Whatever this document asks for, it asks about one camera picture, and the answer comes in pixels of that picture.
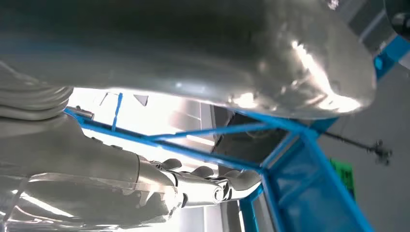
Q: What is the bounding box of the thin black rod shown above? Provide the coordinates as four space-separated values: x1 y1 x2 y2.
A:
322 131 393 166

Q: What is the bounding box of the blue metal shelf rack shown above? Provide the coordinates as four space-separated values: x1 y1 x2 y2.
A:
64 93 375 232

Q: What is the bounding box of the green plastic crate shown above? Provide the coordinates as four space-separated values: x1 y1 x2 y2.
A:
330 158 356 199

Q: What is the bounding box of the blue rack with casters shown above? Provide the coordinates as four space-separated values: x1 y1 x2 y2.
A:
373 34 410 81

